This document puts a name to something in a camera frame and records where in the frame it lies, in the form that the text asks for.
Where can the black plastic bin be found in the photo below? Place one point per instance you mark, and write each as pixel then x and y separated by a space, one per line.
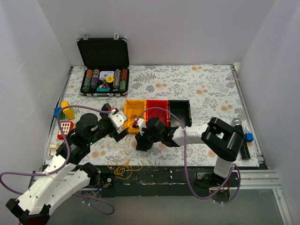
pixel 181 109

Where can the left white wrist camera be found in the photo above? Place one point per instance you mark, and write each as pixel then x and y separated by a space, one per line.
pixel 118 118

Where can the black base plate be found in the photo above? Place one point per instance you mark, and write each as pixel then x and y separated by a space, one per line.
pixel 200 179

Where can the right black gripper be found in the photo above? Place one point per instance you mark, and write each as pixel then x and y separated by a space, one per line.
pixel 145 138

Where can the red white toy brick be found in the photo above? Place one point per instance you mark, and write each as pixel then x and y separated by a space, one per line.
pixel 66 126

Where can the floral table mat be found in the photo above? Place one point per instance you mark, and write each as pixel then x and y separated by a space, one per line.
pixel 210 89

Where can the black microphone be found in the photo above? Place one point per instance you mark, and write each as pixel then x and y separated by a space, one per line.
pixel 245 155

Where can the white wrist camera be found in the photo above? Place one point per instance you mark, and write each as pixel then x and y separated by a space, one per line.
pixel 118 118
pixel 139 124

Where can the aluminium frame rail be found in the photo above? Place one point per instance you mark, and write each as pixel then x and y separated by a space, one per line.
pixel 262 180

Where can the yellow plastic bin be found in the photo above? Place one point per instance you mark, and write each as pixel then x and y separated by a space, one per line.
pixel 133 108

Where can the stacked coloured toy bricks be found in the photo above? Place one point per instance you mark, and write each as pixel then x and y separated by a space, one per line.
pixel 66 113

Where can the red plastic bin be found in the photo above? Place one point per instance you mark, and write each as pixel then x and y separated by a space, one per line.
pixel 158 111

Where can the small blue block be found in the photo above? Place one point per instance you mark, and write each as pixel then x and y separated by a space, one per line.
pixel 249 137

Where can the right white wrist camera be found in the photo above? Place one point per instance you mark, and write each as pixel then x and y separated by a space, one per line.
pixel 139 124

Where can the black poker chip case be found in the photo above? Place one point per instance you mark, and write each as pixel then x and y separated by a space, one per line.
pixel 107 66

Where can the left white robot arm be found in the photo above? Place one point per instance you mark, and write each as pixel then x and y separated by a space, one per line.
pixel 63 177

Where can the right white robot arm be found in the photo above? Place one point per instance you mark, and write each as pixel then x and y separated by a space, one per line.
pixel 223 139

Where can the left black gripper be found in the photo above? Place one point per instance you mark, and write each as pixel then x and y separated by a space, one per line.
pixel 115 131

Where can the small white red toy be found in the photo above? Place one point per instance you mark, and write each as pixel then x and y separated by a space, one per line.
pixel 52 149

